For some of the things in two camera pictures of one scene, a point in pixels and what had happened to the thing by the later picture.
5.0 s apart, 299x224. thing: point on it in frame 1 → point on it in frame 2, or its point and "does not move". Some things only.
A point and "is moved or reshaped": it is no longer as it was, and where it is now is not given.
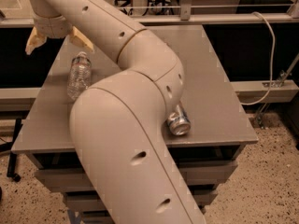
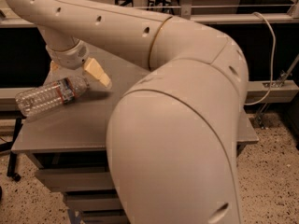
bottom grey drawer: x=101 y=216 does not move
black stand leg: x=12 y=166 does not move
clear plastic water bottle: x=78 y=75 is moved or reshaped
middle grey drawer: x=91 y=201 does not move
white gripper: x=52 y=27 → x=69 y=60
